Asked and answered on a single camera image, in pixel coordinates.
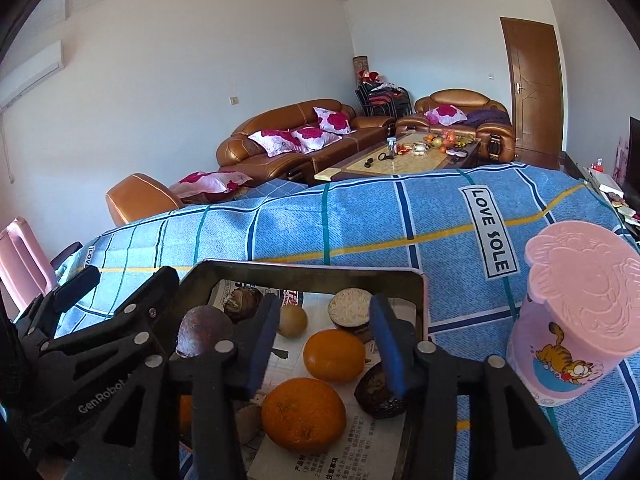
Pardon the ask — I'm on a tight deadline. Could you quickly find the stack of black chairs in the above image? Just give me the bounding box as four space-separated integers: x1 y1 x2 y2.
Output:
355 81 413 118

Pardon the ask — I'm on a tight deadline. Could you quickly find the pink box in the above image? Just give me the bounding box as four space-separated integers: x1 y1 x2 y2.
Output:
616 136 630 183

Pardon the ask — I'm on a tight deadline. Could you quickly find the pink cartoon cat cup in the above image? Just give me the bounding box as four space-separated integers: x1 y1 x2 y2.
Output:
506 220 640 407

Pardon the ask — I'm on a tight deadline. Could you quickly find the blue plaid tablecloth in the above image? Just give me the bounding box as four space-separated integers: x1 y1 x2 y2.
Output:
12 162 640 480

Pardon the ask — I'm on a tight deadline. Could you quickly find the cut fruit with white flesh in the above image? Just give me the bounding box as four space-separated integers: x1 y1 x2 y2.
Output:
327 287 375 343

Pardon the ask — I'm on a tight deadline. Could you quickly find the large purple round fruit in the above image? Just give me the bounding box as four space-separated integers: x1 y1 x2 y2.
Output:
177 306 236 361

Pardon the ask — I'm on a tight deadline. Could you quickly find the orange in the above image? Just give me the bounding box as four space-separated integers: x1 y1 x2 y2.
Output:
261 377 347 453
303 329 367 385
177 395 193 436

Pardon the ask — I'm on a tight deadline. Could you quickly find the wooden coffee table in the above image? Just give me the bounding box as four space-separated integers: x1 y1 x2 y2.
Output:
314 131 483 183

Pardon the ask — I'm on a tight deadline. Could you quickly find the black television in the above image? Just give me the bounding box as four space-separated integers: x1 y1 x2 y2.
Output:
627 116 640 196

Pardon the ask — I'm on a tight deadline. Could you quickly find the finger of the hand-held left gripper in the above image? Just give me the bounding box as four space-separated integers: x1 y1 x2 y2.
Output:
15 265 101 351
45 267 180 383

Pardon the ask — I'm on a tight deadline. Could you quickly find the purple blanket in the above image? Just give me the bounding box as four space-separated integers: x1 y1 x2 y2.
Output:
465 108 512 128

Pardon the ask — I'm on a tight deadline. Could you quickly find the brown leather sofa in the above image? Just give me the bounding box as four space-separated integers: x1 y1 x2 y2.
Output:
216 100 396 181

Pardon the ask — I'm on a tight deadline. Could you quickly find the white wall conduit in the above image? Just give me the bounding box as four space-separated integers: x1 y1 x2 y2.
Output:
0 112 13 183

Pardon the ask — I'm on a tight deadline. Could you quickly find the pink biscuit tin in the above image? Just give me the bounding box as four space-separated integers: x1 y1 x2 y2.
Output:
150 259 428 480

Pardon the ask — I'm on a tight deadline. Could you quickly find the brown wooden door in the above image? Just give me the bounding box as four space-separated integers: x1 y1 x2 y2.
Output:
500 16 565 168

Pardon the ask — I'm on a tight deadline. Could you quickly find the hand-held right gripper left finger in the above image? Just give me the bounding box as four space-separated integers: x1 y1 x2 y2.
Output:
65 295 282 480

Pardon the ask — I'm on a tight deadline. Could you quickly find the printed paper sheet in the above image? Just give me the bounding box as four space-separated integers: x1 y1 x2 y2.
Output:
215 280 408 480

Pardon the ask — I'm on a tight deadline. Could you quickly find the dark television cabinet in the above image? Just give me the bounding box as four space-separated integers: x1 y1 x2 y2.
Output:
560 151 640 241

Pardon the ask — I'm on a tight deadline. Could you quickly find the small brown round fruit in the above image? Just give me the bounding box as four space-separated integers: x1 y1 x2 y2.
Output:
235 402 263 445
277 305 308 338

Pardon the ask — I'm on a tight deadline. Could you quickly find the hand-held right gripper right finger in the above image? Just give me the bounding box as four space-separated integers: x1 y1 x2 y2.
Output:
369 293 581 480

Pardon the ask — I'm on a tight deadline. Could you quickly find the white wall air conditioner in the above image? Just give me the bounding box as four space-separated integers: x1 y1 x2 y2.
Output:
0 40 66 109

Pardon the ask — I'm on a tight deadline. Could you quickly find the pink electric kettle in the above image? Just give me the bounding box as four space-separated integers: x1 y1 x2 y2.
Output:
0 216 56 321

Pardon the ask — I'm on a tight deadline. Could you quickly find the white and magenta floral cushion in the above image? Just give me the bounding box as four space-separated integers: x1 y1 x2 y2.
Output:
291 126 343 153
425 105 468 126
169 170 253 198
247 129 306 157
313 106 357 135

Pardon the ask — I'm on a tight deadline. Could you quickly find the wrinkled purple passion fruit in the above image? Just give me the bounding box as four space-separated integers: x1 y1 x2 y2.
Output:
222 287 263 323
354 362 408 420

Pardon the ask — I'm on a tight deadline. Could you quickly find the brown leather armchair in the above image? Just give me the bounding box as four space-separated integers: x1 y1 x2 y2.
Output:
395 88 516 163
106 173 186 226

